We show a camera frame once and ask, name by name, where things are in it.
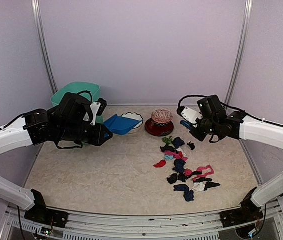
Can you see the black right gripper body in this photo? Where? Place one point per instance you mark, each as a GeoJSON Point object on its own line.
{"type": "Point", "coordinates": [200, 136]}

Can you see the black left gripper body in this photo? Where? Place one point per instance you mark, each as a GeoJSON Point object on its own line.
{"type": "Point", "coordinates": [92, 139]}

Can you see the blue hand brush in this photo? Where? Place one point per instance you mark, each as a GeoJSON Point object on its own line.
{"type": "Point", "coordinates": [186, 124]}

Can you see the blue plastic dustpan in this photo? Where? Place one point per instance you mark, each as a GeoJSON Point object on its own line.
{"type": "Point", "coordinates": [118, 125]}

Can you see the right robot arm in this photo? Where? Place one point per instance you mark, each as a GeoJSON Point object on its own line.
{"type": "Point", "coordinates": [213, 120]}

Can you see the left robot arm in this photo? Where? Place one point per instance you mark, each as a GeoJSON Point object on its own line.
{"type": "Point", "coordinates": [73, 120]}

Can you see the white scalloped bowl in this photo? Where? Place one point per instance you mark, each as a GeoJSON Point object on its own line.
{"type": "Point", "coordinates": [135, 119]}

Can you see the light blue paper scrap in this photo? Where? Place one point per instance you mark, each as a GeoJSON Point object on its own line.
{"type": "Point", "coordinates": [169, 157]}

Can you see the pink patterned inverted bowl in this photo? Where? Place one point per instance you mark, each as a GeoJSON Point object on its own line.
{"type": "Point", "coordinates": [162, 116]}

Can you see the red patterned bowl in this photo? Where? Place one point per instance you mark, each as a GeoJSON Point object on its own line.
{"type": "Point", "coordinates": [159, 130]}

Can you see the teal plastic waste bin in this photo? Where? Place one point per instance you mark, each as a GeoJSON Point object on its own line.
{"type": "Point", "coordinates": [89, 91]}

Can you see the red paper scrap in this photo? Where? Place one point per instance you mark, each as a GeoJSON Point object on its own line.
{"type": "Point", "coordinates": [160, 164]}

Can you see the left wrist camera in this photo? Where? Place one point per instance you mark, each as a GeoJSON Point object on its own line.
{"type": "Point", "coordinates": [98, 109]}

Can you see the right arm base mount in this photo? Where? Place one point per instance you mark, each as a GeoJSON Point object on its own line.
{"type": "Point", "coordinates": [248, 212]}

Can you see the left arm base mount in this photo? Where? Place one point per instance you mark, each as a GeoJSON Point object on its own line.
{"type": "Point", "coordinates": [39, 213]}

